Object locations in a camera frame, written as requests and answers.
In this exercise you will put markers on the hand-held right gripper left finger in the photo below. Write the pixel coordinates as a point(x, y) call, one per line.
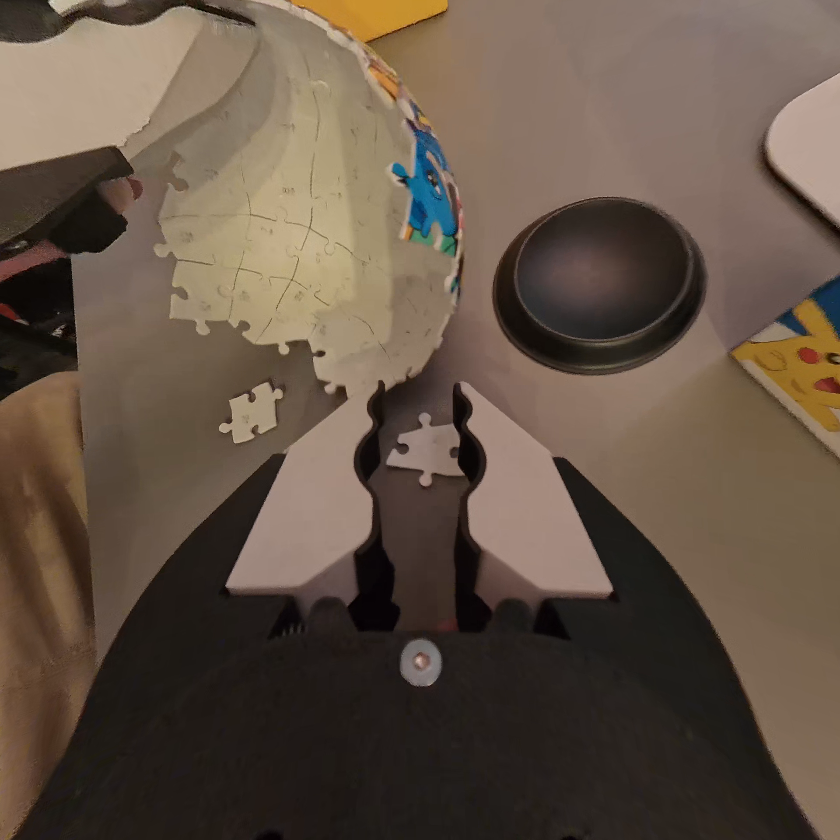
point(308, 518)

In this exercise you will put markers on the dark cloth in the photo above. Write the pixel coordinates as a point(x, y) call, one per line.
point(33, 341)

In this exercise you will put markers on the white stand base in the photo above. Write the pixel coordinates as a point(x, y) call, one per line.
point(810, 151)

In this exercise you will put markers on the white triangular puzzle piece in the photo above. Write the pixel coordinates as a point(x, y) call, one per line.
point(423, 449)

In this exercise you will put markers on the yellow plastic tray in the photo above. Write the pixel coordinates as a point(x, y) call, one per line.
point(387, 16)

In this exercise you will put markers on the person's beige trousers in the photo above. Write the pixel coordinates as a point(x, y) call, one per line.
point(39, 590)

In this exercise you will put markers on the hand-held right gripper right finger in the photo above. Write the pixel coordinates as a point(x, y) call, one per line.
point(531, 525)

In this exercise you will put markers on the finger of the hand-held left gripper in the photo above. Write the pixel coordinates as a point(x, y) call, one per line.
point(98, 85)
point(72, 5)

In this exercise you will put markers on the blue puzzle box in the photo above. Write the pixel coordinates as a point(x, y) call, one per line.
point(804, 367)

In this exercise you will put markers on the person's left hand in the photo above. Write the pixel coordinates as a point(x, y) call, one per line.
point(121, 193)

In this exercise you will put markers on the white squarish puzzle piece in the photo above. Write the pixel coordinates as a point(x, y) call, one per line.
point(253, 413)

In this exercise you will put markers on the black round ball stand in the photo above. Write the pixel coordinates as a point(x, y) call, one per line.
point(600, 282)

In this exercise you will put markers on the partly built puzzle ball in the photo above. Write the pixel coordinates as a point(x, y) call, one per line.
point(295, 229)

